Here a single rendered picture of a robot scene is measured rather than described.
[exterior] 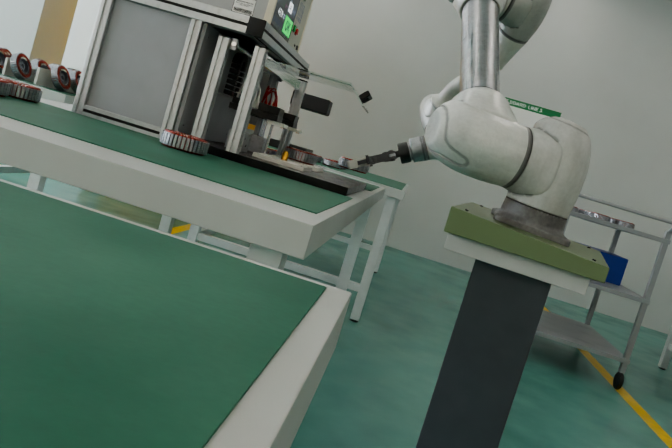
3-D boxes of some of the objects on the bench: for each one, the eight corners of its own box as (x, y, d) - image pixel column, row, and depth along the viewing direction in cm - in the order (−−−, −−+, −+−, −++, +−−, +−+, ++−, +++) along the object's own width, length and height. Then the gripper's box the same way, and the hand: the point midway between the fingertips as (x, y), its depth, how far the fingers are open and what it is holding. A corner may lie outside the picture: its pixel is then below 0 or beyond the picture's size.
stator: (317, 166, 218) (320, 155, 218) (312, 166, 207) (315, 154, 207) (285, 156, 219) (288, 146, 219) (278, 156, 208) (282, 144, 208)
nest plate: (311, 171, 196) (312, 167, 196) (302, 171, 181) (304, 167, 181) (264, 157, 197) (265, 153, 197) (251, 155, 182) (253, 151, 182)
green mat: (352, 198, 165) (352, 198, 165) (316, 214, 104) (316, 212, 104) (16, 95, 175) (16, 94, 175) (-196, 54, 114) (-195, 52, 114)
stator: (171, 144, 160) (175, 129, 160) (212, 157, 158) (217, 142, 158) (150, 141, 149) (154, 125, 149) (195, 155, 147) (199, 139, 147)
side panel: (172, 142, 173) (206, 23, 171) (168, 142, 170) (202, 21, 168) (76, 112, 176) (108, -5, 174) (70, 111, 173) (102, -8, 171)
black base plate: (365, 189, 231) (366, 183, 230) (345, 196, 167) (348, 187, 167) (239, 151, 236) (241, 145, 235) (175, 143, 172) (177, 135, 172)
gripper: (412, 161, 222) (348, 175, 225) (412, 162, 245) (354, 175, 248) (407, 139, 222) (343, 154, 225) (407, 142, 245) (350, 156, 248)
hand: (354, 164), depth 236 cm, fingers closed on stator, 11 cm apart
